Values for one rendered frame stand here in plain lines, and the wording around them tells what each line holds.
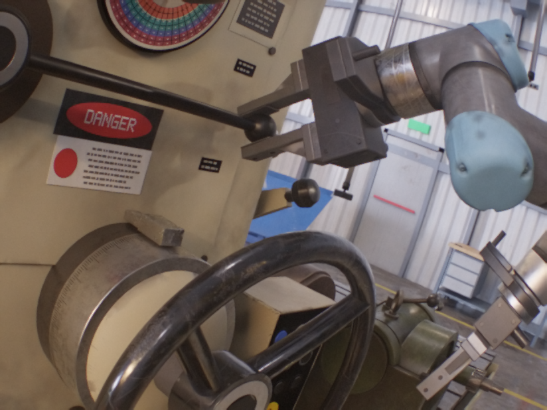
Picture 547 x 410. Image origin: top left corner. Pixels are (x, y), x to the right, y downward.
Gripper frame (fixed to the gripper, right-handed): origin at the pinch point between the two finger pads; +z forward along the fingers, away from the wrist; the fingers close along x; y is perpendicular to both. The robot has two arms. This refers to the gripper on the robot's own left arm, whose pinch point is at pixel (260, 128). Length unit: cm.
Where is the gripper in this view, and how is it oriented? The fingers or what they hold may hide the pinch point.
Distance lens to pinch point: 57.2
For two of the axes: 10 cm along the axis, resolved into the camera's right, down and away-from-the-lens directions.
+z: -8.1, 2.1, 5.5
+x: -1.3, -9.8, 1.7
